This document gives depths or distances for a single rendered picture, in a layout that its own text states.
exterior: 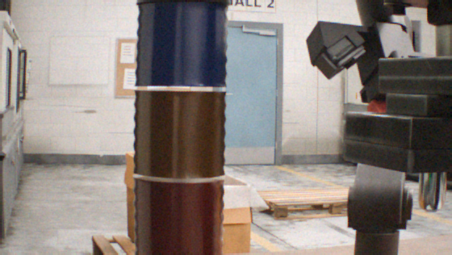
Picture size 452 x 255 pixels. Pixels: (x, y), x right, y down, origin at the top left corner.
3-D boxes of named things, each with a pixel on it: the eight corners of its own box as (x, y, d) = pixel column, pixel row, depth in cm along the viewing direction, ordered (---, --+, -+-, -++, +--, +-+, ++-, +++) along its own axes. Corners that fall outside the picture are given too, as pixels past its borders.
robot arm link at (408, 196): (412, 189, 91) (414, 183, 97) (348, 186, 94) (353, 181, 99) (409, 236, 92) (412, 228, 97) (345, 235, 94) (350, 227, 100)
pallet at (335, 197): (349, 199, 803) (349, 186, 802) (391, 212, 707) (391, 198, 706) (243, 204, 770) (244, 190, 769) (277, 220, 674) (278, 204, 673)
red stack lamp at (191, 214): (208, 244, 34) (210, 171, 34) (235, 262, 30) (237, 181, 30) (127, 245, 33) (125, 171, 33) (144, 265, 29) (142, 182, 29)
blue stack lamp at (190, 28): (211, 87, 34) (213, 12, 33) (240, 87, 30) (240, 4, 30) (126, 86, 32) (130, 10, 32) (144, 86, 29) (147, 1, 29)
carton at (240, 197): (267, 274, 407) (271, 186, 405) (155, 278, 391) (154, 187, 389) (235, 251, 471) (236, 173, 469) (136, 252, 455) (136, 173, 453)
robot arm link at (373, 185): (400, 200, 89) (414, 52, 113) (349, 198, 91) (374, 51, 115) (399, 233, 93) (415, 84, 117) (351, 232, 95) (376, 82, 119)
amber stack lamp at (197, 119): (210, 168, 34) (211, 90, 34) (237, 177, 30) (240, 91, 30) (125, 168, 33) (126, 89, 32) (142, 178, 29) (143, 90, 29)
